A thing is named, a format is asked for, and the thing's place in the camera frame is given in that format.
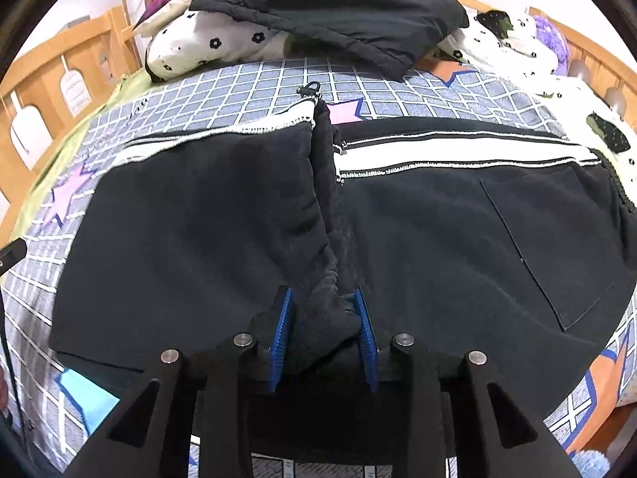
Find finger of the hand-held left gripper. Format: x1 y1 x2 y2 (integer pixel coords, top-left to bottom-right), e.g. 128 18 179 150
0 241 28 272

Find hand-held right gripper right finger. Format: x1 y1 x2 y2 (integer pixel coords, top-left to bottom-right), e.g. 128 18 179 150
352 289 583 478

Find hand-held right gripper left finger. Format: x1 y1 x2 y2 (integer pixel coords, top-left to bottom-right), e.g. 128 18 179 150
64 286 294 478

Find black pants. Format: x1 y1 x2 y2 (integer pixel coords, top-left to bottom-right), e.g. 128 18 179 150
47 82 637 454

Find green bed sheet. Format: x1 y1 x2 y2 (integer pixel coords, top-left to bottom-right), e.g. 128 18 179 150
17 72 150 240

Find grey checkered star blanket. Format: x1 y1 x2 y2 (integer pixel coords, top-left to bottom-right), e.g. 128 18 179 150
0 57 633 478

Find light blue fluffy cloth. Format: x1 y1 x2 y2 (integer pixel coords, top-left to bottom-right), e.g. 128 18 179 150
571 451 610 478

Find white floral quilt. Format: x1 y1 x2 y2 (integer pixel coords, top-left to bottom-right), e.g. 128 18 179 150
145 5 561 85

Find white floral pillow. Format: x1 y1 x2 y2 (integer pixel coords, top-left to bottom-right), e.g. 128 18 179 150
528 72 637 195

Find black jacket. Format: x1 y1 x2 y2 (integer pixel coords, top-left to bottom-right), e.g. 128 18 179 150
189 0 469 82

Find purple plush toy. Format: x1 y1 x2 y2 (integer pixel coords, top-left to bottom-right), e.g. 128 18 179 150
532 15 571 76

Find black cable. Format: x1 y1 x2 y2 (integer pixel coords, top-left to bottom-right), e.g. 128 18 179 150
0 284 35 459

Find wooden bed frame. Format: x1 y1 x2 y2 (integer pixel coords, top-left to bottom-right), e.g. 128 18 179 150
0 0 637 200

